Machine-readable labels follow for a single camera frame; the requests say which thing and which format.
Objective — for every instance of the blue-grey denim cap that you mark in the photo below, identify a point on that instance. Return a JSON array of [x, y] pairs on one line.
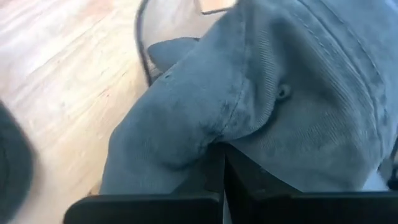
[[248, 93]]

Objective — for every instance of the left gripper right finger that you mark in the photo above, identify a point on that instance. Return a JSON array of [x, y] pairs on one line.
[[311, 208]]

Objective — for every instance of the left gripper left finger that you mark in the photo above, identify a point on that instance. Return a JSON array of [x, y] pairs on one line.
[[155, 211]]

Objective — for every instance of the dark grey cap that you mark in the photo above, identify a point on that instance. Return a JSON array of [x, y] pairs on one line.
[[14, 168]]

